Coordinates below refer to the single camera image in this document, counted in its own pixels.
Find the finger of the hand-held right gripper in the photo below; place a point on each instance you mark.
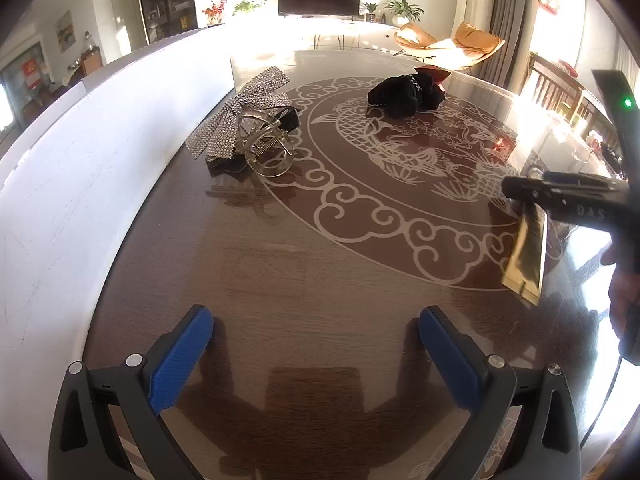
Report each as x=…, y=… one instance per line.
x=525, y=190
x=575, y=179

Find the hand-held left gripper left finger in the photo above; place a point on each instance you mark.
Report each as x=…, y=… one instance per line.
x=180, y=360

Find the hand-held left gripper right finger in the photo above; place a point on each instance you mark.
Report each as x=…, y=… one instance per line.
x=450, y=360

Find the gold foil packet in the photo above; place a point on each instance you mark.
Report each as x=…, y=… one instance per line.
x=525, y=260

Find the brown patterned desktop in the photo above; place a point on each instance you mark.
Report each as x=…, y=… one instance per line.
x=325, y=285

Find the person's right hand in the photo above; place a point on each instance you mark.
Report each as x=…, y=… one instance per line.
x=620, y=300

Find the wooden slatted chair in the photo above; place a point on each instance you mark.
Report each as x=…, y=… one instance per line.
x=550, y=85

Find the red fabric pouch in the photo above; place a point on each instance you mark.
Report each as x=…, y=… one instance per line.
x=437, y=74

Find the orange lounge chair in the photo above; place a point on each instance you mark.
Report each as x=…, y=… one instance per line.
x=477, y=42
x=415, y=40

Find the black scrunchie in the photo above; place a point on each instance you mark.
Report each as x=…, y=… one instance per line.
x=400, y=95

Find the grey curtain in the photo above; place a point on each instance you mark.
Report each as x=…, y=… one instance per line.
x=512, y=25

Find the large green potted plant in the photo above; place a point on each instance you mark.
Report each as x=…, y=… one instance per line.
x=402, y=9

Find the clear hair claw clip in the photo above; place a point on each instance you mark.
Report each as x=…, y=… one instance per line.
x=240, y=145

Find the white television console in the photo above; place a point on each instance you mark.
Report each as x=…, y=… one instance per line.
x=350, y=35

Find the small potted plant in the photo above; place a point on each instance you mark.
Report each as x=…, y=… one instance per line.
x=370, y=10

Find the rhinestone bow hair clip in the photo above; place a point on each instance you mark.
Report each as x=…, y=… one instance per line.
x=225, y=125

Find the red door poster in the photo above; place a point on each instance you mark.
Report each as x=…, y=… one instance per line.
x=31, y=72

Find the small green leafy plant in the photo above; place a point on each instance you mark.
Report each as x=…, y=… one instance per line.
x=248, y=6

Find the red flower plant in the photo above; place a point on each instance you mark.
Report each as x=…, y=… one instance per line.
x=215, y=12

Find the dark display cabinet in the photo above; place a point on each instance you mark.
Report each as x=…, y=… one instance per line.
x=165, y=0

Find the framed wall painting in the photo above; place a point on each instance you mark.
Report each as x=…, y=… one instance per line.
x=65, y=31

